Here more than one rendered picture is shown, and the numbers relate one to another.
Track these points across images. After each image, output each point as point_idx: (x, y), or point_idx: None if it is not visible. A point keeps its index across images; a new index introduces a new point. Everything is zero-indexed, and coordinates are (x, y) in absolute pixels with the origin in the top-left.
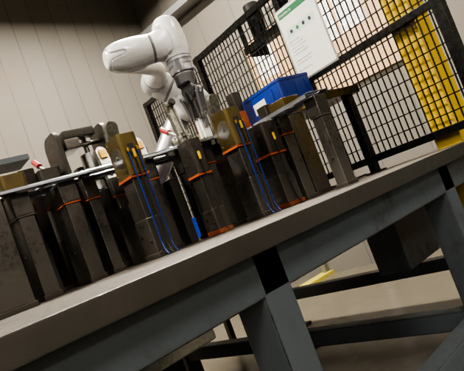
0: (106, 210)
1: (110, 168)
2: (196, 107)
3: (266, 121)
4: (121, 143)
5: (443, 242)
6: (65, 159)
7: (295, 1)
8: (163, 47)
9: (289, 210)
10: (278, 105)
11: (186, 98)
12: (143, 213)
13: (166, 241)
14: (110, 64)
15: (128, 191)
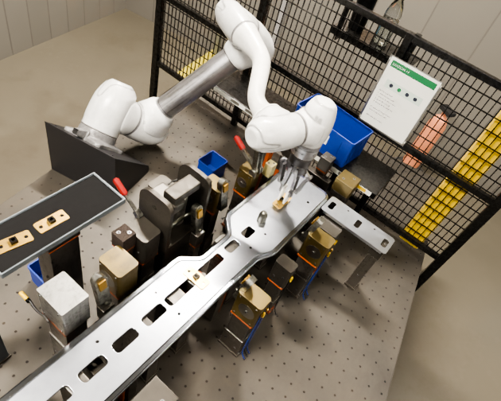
0: (179, 250)
1: (200, 225)
2: (293, 184)
3: (338, 235)
4: (260, 313)
5: None
6: (170, 229)
7: (419, 75)
8: (310, 143)
9: (337, 376)
10: (344, 188)
11: (290, 171)
12: (242, 338)
13: (245, 348)
14: (256, 149)
15: (236, 320)
